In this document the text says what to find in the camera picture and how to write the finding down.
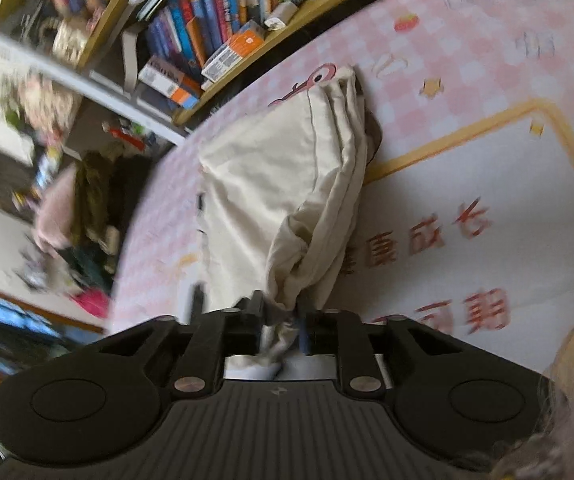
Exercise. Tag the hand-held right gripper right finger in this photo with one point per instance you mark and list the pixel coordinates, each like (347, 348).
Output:
(305, 330)

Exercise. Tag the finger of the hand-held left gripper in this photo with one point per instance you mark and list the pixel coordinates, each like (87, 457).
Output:
(197, 305)

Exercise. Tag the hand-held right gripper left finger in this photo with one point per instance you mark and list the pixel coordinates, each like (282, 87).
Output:
(254, 320)

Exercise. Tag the cream shirt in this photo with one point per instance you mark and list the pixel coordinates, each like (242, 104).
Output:
(277, 170)

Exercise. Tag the bright pink bag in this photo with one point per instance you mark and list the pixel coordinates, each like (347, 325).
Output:
(92, 302)

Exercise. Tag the olive green cloth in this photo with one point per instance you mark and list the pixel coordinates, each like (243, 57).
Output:
(97, 195)

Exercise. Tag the pink fluffy cloth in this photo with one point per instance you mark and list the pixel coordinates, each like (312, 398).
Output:
(57, 210)

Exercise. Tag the tall orange blue white box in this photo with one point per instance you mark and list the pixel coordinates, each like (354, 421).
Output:
(167, 80)

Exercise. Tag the flat orange white box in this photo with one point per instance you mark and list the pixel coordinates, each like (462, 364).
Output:
(234, 52)

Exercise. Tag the row of colourful books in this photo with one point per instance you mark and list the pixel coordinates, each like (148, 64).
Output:
(207, 20)

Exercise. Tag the wooden bookshelf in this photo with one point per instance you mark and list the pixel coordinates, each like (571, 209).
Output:
(117, 15)

